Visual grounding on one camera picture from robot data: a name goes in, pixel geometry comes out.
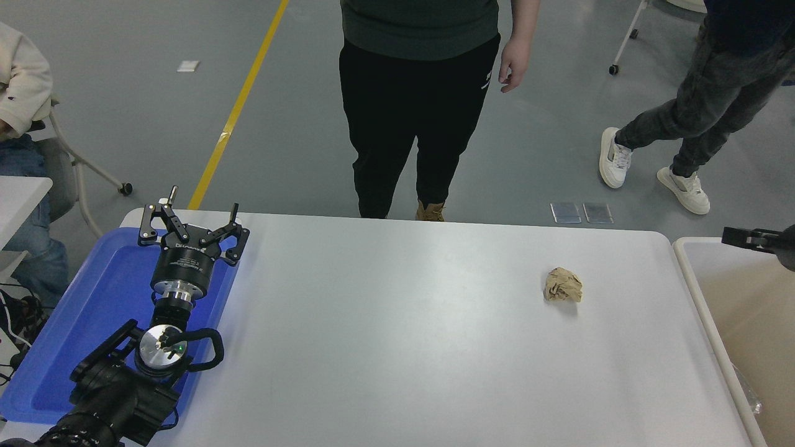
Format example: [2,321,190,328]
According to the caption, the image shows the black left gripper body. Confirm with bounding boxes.
[151,242,221,292]

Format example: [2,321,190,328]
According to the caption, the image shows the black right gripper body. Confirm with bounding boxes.
[778,223,795,272]

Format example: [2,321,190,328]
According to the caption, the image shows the standing person's left hand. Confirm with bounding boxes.
[498,38,531,94]

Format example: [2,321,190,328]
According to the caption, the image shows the pale sneaker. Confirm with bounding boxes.
[599,127,633,189]
[656,166,711,215]

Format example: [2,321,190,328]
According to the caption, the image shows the large pale bin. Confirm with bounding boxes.
[673,237,795,447]

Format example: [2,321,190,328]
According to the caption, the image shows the blue plastic tray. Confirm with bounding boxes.
[0,226,242,426]

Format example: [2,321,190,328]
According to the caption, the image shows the person in dark trousers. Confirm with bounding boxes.
[599,0,795,215]

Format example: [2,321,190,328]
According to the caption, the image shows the small white side table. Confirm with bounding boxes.
[0,176,53,283]

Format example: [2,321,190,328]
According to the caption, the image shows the crumpled tan paper ball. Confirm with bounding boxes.
[543,267,584,304]

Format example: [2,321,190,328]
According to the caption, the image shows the seated person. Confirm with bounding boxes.
[0,22,78,308]

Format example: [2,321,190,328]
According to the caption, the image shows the standing person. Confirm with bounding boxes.
[338,0,541,222]

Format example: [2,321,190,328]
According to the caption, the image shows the white frame wheeled chair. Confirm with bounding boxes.
[25,96,133,240]
[609,0,709,76]

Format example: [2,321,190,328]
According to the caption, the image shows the black floor cables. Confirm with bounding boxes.
[0,282,50,384]

